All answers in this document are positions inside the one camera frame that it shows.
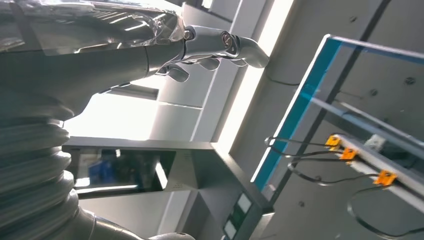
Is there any black inbound scanner machine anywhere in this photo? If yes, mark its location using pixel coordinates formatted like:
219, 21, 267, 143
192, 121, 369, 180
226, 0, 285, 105
62, 135, 276, 240

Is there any blue edged clear panel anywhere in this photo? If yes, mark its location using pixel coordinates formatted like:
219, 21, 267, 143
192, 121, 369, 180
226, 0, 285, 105
250, 33, 424, 200

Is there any aluminium rail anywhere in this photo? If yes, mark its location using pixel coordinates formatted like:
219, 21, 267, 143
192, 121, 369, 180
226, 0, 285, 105
326, 133, 424, 214

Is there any long ceiling light strip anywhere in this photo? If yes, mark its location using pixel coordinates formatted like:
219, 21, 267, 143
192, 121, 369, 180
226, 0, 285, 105
216, 0, 294, 153

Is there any orange cable clip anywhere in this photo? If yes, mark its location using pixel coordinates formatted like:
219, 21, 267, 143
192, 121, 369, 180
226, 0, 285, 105
340, 148, 358, 163
374, 170, 398, 187
325, 135, 342, 149

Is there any thin black cable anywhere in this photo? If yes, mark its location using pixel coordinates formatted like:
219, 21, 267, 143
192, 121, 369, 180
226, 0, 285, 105
264, 135, 344, 159
346, 184, 424, 240
287, 157, 380, 186

